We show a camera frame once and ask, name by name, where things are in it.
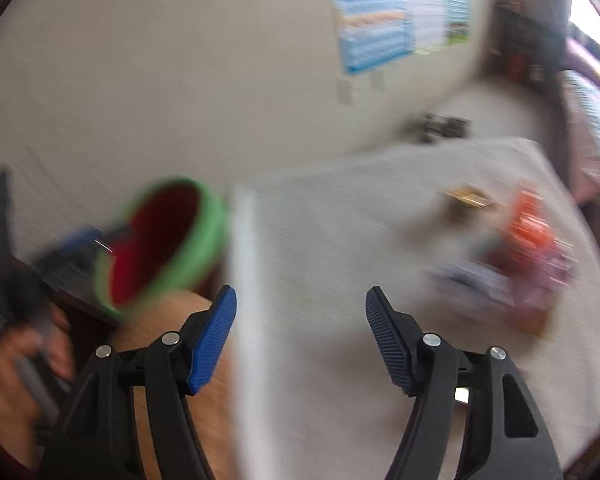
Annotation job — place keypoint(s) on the yellow brown snack wrapper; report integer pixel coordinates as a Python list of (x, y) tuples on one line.
[(467, 197)]

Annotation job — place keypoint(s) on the grey tissue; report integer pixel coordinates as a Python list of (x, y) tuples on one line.
[(467, 280)]

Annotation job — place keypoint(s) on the white wall poster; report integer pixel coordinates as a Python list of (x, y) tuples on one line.
[(427, 5)]

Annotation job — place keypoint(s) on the bed with patchwork quilt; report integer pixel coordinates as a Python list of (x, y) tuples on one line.
[(595, 120)]

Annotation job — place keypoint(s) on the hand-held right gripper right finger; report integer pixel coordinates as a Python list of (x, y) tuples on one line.
[(387, 340)]

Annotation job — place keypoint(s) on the orange snack bag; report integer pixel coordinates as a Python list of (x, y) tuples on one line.
[(527, 225)]

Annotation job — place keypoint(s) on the dark brown wooden furniture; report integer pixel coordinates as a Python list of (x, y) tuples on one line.
[(75, 295)]

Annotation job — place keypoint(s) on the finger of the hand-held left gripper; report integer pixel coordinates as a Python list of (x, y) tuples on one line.
[(77, 241)]

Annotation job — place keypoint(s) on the red bucket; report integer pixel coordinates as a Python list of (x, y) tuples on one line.
[(517, 66)]

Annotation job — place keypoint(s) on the metal shelf unit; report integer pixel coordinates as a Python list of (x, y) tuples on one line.
[(525, 45)]

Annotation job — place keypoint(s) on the white towel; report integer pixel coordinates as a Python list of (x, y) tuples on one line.
[(360, 240)]

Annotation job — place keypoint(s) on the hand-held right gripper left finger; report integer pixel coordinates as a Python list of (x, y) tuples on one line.
[(212, 340)]

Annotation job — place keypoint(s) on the pink foil wrapper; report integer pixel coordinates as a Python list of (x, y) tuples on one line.
[(547, 272)]

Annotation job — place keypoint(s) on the person's left hand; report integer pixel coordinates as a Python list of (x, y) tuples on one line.
[(7, 410)]

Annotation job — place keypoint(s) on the green red trash bin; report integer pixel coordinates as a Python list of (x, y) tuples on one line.
[(160, 242)]

